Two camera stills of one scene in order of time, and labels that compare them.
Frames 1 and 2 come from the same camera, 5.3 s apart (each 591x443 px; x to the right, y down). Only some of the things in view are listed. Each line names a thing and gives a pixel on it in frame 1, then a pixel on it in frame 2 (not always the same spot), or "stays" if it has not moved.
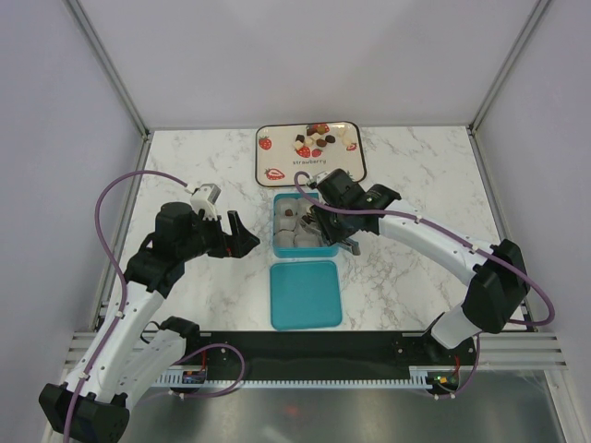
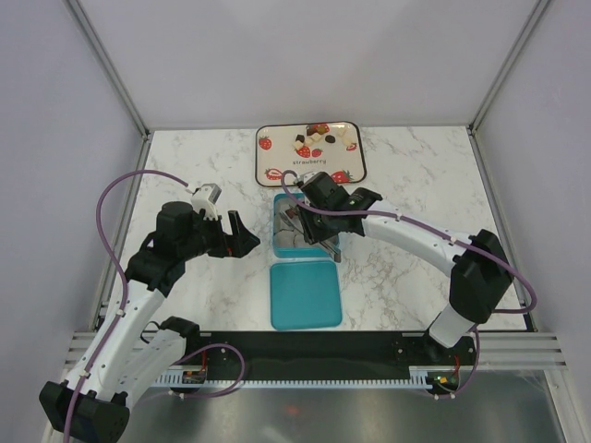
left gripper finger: (240, 242) stays
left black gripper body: (207, 237) stays
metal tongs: (309, 222) -> (335, 253)
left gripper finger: (237, 228) stays
